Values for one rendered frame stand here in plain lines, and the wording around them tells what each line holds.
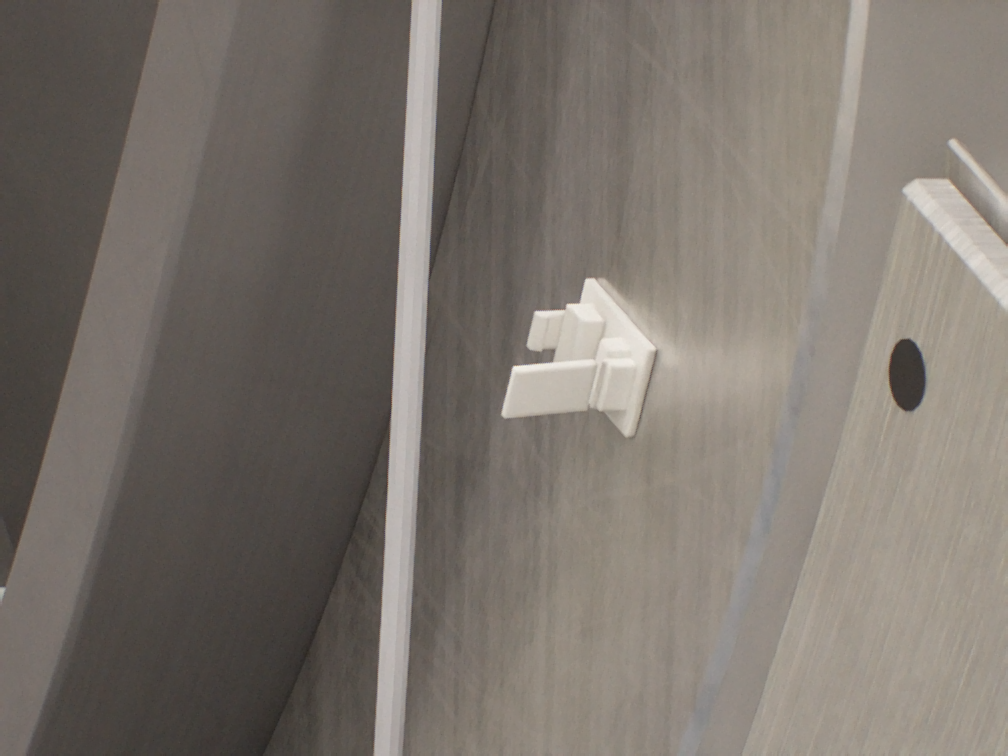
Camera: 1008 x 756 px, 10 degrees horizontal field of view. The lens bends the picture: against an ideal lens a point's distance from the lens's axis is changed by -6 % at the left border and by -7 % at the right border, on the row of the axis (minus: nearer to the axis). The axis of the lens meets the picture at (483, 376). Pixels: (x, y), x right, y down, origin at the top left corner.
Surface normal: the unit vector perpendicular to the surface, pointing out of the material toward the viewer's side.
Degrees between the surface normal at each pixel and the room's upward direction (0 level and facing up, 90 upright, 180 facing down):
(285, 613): 126
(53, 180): 64
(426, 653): 90
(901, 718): 90
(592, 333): 115
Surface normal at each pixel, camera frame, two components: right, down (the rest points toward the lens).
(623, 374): 0.43, 0.50
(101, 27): 0.44, -0.28
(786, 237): -0.88, 0.04
